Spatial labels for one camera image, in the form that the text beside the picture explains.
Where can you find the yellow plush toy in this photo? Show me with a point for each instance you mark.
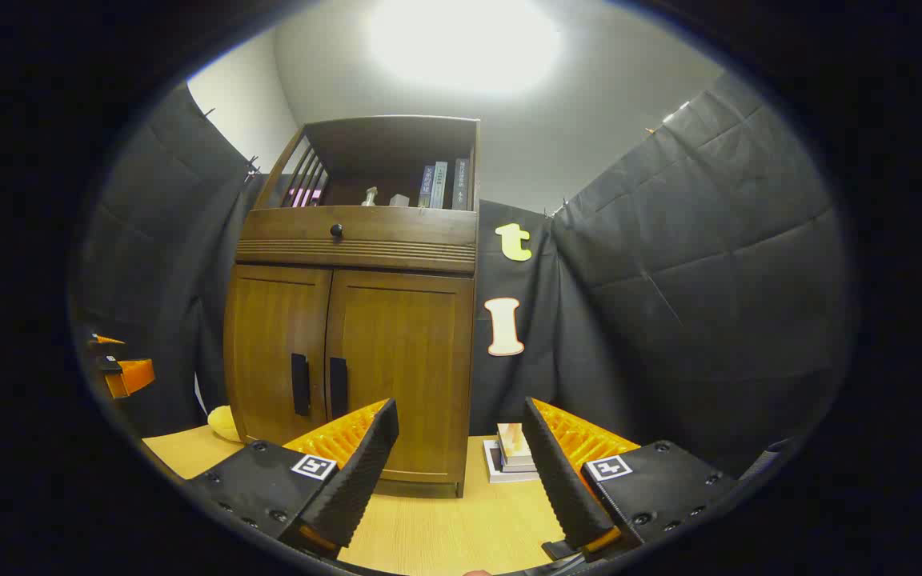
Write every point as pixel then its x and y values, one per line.
pixel 225 424

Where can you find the ceiling strip light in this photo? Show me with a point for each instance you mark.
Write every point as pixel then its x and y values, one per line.
pixel 675 112

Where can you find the metal cloth clip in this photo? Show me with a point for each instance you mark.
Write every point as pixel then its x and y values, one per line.
pixel 254 166

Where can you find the small pale bottle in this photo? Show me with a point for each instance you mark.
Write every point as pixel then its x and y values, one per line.
pixel 370 198

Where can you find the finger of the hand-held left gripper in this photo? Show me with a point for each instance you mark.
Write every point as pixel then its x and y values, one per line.
pixel 105 342
pixel 133 378

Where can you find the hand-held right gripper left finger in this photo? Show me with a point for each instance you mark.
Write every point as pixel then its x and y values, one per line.
pixel 361 472

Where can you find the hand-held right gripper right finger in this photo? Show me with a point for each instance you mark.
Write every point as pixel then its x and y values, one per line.
pixel 561 480

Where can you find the black backdrop cloth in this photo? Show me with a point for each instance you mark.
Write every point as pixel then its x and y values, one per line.
pixel 709 280

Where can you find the wooden cabinet door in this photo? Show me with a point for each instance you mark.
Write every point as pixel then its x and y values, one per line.
pixel 413 344
pixel 269 344

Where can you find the dark grey upright book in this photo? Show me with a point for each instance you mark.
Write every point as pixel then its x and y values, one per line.
pixel 461 184

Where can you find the brown wooden double-door shoe cabinet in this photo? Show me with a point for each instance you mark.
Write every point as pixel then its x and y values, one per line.
pixel 389 132

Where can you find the small clear jar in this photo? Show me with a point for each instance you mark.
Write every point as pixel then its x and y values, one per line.
pixel 399 201

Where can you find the light grey upright book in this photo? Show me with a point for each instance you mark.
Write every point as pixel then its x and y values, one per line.
pixel 438 186

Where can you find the thin grey book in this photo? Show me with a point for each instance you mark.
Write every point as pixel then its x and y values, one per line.
pixel 521 466

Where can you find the dark blue upright book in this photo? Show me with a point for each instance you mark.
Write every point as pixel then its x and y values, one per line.
pixel 426 188

